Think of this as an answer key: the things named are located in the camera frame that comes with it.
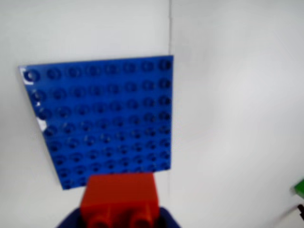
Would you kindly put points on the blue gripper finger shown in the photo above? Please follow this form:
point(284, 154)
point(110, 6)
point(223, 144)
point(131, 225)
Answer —
point(168, 219)
point(70, 219)

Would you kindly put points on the red 2x2 toy block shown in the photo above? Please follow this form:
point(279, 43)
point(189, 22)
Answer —
point(118, 190)

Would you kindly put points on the green toy block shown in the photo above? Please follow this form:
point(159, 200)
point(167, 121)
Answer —
point(299, 188)

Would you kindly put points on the blue 8x8 studded baseplate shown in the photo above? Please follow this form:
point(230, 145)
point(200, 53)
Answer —
point(107, 118)

